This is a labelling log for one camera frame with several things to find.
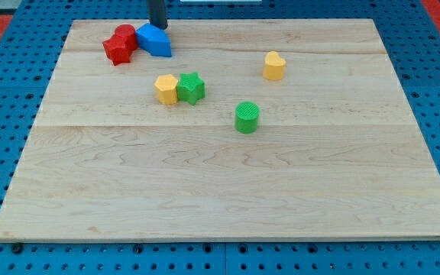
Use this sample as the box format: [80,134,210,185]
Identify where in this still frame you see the green cylinder block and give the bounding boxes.
[235,102,260,134]

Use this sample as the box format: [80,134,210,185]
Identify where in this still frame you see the green star block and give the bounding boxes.
[176,72,205,105]

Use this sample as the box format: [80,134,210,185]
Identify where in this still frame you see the yellow hexagon block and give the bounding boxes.
[154,74,179,105]

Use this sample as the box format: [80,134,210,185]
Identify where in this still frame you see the yellow heart block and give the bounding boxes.
[263,51,286,81]

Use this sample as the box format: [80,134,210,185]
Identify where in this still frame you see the light wooden board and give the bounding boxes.
[0,19,440,243]

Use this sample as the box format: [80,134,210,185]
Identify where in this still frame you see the blue pentagon block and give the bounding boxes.
[135,23,172,57]

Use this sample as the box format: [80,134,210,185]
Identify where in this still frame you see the red star block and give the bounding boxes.
[102,34,131,66]

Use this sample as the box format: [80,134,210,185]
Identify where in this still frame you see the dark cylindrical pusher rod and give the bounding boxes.
[147,0,168,30]

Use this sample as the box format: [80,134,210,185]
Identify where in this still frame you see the red cylinder block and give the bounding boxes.
[115,24,138,51]

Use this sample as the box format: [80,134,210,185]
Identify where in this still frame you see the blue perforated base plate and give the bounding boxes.
[0,1,440,274]

